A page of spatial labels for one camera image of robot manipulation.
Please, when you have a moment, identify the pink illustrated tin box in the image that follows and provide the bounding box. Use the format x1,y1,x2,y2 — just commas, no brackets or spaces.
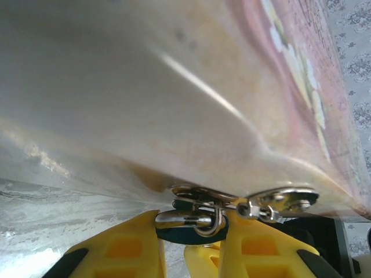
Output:
0,0,371,224

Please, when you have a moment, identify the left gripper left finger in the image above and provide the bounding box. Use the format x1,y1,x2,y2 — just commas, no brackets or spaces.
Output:
57,208,168,278

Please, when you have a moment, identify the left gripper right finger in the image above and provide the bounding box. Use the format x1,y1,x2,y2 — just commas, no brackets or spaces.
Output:
219,207,328,278

